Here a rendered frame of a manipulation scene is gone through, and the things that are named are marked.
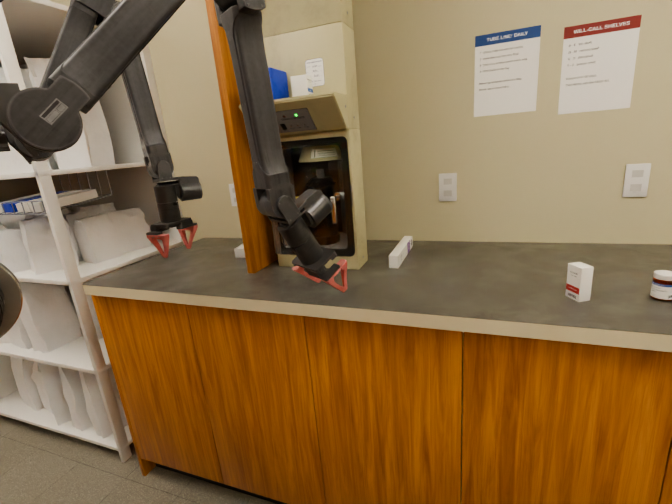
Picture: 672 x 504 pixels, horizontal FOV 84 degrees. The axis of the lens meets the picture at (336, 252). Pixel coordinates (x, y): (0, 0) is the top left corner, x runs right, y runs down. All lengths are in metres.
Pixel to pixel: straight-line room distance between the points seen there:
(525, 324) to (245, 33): 0.83
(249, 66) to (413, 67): 0.99
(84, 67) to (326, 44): 0.78
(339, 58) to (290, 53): 0.17
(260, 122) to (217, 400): 1.07
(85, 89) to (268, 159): 0.30
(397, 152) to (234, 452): 1.35
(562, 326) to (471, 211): 0.77
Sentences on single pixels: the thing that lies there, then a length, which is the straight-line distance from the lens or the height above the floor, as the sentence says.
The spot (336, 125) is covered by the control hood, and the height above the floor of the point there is 1.42.
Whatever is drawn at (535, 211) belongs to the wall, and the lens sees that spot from 1.64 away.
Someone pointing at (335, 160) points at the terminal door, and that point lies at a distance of 1.24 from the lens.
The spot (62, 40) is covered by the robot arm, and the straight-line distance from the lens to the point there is 1.21.
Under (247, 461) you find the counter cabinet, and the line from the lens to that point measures 1.64.
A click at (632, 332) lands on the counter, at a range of 1.01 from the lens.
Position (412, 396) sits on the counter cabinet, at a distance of 1.15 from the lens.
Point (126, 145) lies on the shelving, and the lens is 2.44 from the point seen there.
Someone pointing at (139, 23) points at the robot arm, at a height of 1.56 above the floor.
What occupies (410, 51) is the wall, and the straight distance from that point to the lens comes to 1.65.
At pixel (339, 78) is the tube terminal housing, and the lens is 1.26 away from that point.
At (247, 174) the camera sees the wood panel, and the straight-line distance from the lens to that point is 1.36.
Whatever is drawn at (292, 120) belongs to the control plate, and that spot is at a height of 1.45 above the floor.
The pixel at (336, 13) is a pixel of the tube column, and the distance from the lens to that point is 1.29.
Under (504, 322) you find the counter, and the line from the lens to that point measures 0.97.
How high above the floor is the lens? 1.37
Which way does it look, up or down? 16 degrees down
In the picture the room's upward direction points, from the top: 5 degrees counter-clockwise
